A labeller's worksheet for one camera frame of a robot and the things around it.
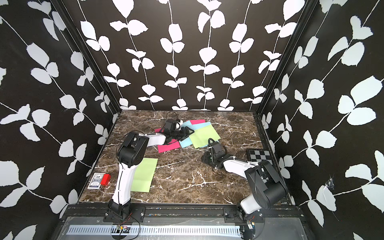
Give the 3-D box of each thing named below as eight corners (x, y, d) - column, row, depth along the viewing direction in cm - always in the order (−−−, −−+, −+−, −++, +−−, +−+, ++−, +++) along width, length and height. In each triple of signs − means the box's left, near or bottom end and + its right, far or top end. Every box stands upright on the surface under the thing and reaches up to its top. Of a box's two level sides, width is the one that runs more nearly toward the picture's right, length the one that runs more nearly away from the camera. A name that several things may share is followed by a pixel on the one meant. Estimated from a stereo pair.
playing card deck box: (89, 189, 84) (87, 187, 82) (96, 174, 89) (94, 172, 88) (100, 189, 84) (98, 188, 82) (106, 174, 89) (105, 172, 88)
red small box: (101, 185, 85) (99, 184, 83) (105, 175, 89) (103, 173, 87) (107, 185, 85) (105, 184, 83) (111, 175, 89) (110, 173, 87)
